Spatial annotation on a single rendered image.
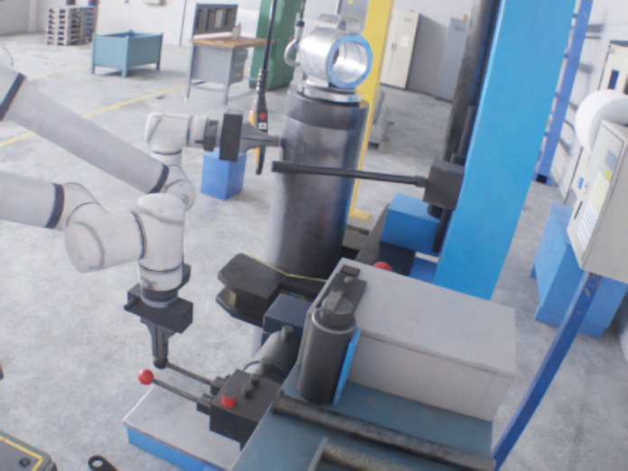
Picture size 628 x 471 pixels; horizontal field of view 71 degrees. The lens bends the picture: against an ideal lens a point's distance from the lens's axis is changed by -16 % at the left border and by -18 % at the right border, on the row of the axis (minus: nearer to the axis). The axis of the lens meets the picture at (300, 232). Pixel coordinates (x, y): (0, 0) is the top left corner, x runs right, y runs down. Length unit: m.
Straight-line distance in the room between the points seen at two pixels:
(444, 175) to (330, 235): 0.36
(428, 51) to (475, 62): 10.57
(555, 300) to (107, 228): 3.10
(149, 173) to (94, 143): 0.16
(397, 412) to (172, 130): 0.87
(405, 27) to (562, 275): 8.66
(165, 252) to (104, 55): 8.56
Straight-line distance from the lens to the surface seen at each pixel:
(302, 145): 1.28
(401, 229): 1.48
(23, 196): 0.92
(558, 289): 3.53
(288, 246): 1.38
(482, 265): 1.30
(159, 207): 0.89
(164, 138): 1.35
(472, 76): 1.39
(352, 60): 1.36
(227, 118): 1.34
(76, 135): 1.18
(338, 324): 0.84
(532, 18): 1.18
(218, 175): 4.23
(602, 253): 1.52
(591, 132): 1.74
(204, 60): 7.45
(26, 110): 1.16
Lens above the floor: 1.72
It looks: 26 degrees down
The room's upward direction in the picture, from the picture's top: 10 degrees clockwise
